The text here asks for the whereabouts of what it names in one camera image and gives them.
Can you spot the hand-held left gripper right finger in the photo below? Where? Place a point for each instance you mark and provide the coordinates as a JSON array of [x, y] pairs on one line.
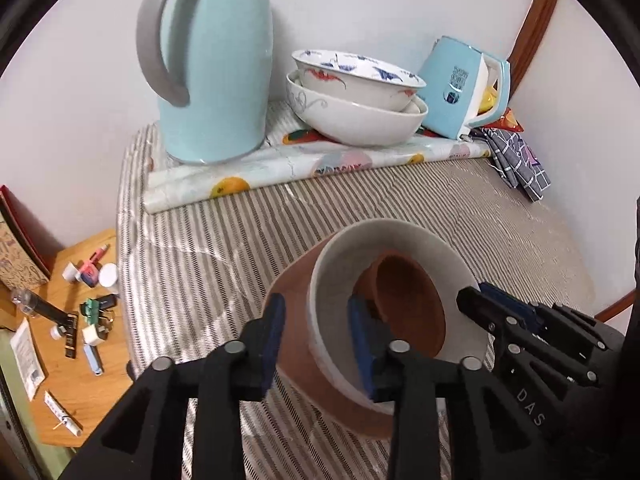
[[360, 350]]

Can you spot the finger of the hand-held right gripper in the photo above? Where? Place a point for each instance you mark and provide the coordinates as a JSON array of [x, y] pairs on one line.
[[510, 305], [475, 302]]

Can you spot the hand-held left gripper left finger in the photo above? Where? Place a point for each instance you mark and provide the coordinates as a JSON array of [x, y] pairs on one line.
[[272, 350]]

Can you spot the small brown bowl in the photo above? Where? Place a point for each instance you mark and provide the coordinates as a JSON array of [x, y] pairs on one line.
[[410, 305]]

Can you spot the brown bowl with grey inside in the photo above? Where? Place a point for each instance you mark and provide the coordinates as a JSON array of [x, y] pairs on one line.
[[400, 240]]

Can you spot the striped tablecloth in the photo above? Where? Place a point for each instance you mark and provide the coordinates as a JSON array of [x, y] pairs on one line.
[[225, 240]]

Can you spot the grey checked cloth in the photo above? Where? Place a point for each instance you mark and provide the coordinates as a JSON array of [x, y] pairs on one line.
[[520, 165]]

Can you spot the black binder clip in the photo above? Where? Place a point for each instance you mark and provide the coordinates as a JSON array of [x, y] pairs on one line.
[[107, 302]]

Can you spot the light blue lighter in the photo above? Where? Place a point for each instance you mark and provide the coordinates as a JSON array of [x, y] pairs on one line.
[[93, 360]]

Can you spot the white round lid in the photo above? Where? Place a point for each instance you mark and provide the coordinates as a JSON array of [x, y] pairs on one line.
[[108, 276]]

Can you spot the white tape roll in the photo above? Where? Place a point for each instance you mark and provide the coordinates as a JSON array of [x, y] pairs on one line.
[[92, 335]]

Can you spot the wooden side table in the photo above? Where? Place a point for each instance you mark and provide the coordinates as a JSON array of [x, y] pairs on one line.
[[100, 410]]

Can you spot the orange snack packet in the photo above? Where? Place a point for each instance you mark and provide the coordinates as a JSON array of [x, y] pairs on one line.
[[510, 120]]

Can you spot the rolled patterned oilcloth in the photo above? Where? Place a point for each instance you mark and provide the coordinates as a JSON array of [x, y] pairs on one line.
[[280, 165]]

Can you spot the green binder clips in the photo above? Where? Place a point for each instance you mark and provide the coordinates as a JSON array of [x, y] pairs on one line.
[[90, 309]]

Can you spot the pink and blue eraser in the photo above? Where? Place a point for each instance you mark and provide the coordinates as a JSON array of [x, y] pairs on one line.
[[89, 275]]

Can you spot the pink lip balm tube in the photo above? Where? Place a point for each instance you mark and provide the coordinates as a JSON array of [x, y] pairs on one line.
[[99, 253]]

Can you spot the light blue electric kettle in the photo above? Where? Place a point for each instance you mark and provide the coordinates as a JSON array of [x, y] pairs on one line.
[[445, 105]]

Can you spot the yellow packet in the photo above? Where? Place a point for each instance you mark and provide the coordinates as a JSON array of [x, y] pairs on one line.
[[487, 102]]

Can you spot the black comb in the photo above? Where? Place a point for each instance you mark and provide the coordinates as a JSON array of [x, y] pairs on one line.
[[70, 335]]

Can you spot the small white bowl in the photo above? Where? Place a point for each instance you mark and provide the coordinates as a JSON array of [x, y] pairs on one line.
[[414, 107]]

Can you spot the large white bowl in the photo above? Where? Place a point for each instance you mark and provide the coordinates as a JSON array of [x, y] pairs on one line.
[[360, 125]]

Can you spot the small white bottle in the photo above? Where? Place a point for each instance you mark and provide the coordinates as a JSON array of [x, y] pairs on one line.
[[71, 272]]

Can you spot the white tube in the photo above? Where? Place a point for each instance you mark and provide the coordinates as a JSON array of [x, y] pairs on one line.
[[62, 412]]

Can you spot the crane print porcelain bowl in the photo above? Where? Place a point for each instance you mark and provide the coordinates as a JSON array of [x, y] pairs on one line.
[[360, 90]]

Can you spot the white paper sachet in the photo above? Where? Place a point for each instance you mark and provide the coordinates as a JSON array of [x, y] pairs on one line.
[[27, 360]]

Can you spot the light blue thermos jug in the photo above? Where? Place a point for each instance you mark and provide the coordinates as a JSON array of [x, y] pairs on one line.
[[215, 85]]

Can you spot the patterned cardboard box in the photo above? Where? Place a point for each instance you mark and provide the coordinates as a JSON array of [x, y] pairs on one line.
[[15, 260]]

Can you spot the red box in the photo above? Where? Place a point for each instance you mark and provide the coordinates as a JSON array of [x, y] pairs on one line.
[[25, 230]]

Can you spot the wooden door frame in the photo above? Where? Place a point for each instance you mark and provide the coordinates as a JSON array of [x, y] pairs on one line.
[[537, 25]]

